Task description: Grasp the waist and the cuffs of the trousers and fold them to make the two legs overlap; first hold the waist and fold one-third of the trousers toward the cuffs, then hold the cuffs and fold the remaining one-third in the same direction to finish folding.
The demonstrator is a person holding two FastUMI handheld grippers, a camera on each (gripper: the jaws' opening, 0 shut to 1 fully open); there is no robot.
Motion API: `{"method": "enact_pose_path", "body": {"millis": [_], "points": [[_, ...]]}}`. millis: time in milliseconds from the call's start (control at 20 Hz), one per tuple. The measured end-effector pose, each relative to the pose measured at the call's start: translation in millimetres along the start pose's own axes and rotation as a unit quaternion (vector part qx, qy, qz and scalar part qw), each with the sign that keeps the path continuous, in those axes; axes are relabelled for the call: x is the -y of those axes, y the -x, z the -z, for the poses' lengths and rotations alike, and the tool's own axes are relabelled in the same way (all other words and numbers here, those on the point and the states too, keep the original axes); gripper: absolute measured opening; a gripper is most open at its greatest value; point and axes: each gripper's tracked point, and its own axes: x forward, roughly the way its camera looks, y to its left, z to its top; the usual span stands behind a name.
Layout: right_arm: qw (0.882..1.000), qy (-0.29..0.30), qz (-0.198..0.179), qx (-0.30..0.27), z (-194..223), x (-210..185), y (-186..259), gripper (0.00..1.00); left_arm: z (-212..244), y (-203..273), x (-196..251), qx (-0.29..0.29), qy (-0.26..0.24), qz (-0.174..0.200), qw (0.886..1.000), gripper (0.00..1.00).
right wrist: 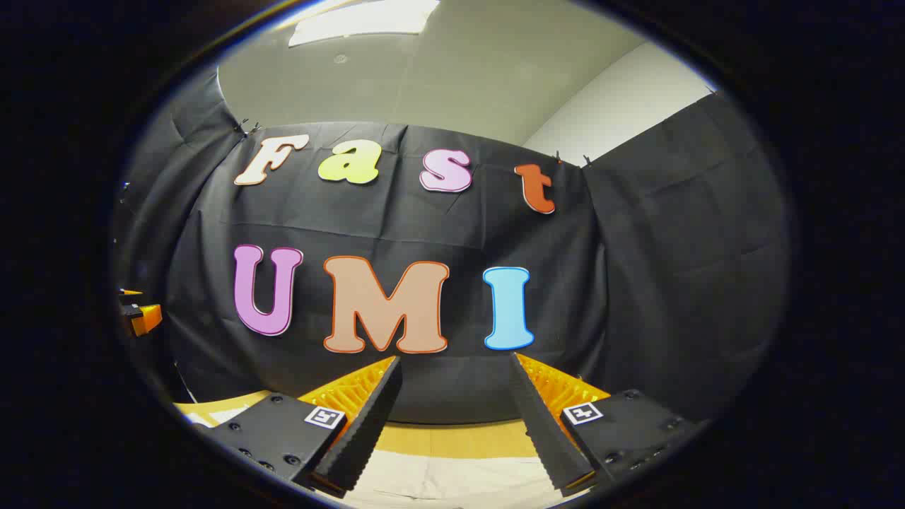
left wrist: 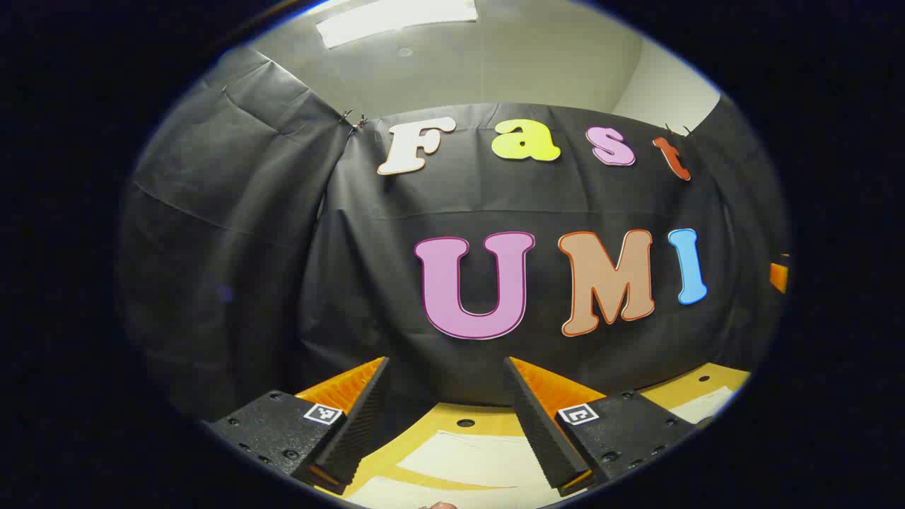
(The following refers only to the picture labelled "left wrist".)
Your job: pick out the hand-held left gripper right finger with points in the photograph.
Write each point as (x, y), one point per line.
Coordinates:
(541, 431)

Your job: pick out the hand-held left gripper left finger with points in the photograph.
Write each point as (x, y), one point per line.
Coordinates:
(360, 424)

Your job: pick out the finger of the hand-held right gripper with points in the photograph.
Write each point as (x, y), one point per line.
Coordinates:
(779, 276)

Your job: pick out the white jeans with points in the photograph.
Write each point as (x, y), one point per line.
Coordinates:
(466, 459)

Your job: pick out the black backdrop cloth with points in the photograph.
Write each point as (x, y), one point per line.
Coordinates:
(283, 247)

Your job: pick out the ceiling light panel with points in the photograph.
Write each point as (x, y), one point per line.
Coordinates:
(396, 18)

